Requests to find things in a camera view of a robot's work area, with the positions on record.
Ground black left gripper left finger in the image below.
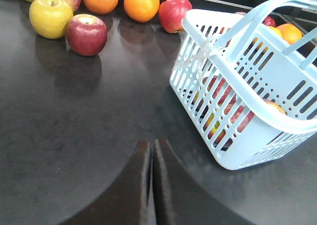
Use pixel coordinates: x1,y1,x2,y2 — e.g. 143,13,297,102
62,141,152,225

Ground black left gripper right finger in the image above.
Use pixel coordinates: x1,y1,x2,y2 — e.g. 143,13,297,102
153,139,251,225

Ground light blue plastic basket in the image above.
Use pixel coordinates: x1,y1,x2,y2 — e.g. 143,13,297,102
170,0,317,170

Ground orange near front apples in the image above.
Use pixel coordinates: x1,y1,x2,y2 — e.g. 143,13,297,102
277,23,302,45

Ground black wooden display stand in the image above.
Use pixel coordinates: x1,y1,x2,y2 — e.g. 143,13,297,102
0,0,317,225

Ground dark red apple left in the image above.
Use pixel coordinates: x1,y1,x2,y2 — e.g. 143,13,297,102
66,14,107,56

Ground red apple beside oranges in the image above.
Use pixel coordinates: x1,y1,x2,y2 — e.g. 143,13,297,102
158,0,192,34

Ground orange middle right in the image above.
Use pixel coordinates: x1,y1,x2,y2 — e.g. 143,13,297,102
123,0,160,23

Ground yellow apple front left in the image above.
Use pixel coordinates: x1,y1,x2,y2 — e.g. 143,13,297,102
29,0,73,39

